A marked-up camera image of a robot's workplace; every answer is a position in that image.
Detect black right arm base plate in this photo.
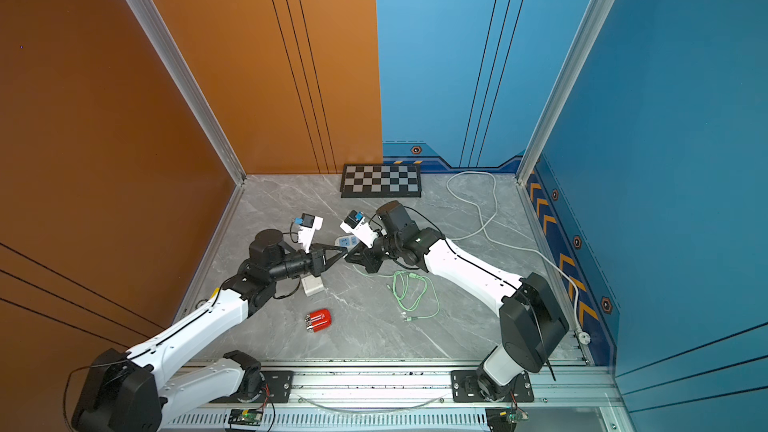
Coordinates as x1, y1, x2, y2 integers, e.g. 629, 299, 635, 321
450, 370, 535, 403

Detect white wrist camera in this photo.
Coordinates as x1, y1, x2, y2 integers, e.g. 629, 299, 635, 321
340, 210, 378, 248
294, 213, 323, 253

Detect aluminium corner post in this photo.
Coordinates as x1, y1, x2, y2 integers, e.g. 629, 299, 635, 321
516, 0, 615, 186
125, 0, 246, 186

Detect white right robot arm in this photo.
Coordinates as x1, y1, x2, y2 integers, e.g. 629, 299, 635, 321
340, 201, 570, 401

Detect green circuit board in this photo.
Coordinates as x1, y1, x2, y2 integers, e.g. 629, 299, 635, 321
489, 407, 529, 431
227, 409, 264, 428

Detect green circuit board right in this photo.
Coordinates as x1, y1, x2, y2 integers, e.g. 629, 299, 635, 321
489, 407, 529, 431

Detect aluminium front rail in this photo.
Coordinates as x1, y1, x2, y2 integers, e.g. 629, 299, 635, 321
167, 360, 633, 431

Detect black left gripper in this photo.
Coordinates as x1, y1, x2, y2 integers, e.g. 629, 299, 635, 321
268, 244, 348, 286

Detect black grey checkerboard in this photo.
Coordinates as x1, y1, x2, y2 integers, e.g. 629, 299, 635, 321
340, 164, 422, 198

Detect red electric shaver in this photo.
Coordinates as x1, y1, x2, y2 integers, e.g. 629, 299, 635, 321
305, 309, 332, 333

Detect white power strip cord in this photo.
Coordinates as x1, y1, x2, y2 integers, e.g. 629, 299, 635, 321
445, 171, 582, 332

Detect green usb charging cable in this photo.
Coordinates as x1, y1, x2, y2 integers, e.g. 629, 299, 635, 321
353, 263, 441, 322

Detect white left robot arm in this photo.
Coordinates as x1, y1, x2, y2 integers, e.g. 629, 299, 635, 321
65, 229, 347, 431

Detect white usb charger adapter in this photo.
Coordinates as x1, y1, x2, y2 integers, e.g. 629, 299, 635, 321
301, 275, 325, 297

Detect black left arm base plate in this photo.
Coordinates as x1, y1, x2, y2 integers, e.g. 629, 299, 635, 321
254, 370, 294, 405

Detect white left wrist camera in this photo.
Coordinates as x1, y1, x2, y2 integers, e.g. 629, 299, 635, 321
294, 213, 323, 253

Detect white blue power strip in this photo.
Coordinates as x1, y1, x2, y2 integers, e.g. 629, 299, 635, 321
335, 235, 359, 250

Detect green circuit board left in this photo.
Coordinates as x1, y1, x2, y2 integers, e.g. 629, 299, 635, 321
227, 409, 264, 428

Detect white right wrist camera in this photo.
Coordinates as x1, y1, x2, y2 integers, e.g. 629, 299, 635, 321
340, 210, 378, 248

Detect aluminium corner post left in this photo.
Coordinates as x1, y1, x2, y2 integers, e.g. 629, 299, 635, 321
125, 0, 246, 186

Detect aluminium corner post right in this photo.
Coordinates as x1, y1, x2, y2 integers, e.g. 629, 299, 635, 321
516, 0, 615, 186

